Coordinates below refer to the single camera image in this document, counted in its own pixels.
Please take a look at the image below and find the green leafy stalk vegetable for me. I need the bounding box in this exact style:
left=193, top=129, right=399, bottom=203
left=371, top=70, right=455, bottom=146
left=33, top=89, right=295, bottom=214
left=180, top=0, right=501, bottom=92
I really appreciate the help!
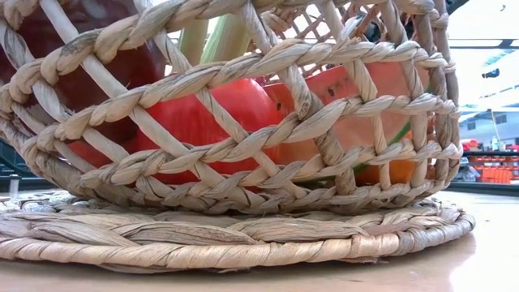
left=177, top=13, right=253, bottom=67

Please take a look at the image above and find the dark red apple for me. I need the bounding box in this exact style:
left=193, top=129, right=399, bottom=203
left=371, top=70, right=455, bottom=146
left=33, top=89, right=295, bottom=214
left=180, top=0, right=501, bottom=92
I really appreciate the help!
left=0, top=0, right=168, bottom=146

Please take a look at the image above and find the red toy tomato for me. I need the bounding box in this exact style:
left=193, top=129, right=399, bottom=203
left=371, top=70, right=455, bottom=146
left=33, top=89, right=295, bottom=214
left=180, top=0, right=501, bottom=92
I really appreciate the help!
left=136, top=77, right=284, bottom=192

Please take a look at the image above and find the shelf rack with bins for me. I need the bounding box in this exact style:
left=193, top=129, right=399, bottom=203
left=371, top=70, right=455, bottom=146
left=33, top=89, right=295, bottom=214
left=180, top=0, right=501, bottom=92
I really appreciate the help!
left=453, top=137, right=519, bottom=196

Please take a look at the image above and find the orange fruit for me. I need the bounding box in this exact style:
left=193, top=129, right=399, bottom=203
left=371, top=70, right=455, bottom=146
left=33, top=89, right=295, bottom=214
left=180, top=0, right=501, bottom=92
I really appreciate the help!
left=354, top=159, right=419, bottom=187

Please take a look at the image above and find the watermelon slice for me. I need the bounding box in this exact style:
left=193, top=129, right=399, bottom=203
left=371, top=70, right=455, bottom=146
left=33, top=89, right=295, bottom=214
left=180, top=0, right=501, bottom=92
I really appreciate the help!
left=262, top=59, right=431, bottom=187

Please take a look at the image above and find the woven straw basket with handles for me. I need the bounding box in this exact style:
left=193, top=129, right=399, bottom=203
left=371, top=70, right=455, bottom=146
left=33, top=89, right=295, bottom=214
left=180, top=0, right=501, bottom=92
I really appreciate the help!
left=0, top=0, right=477, bottom=275

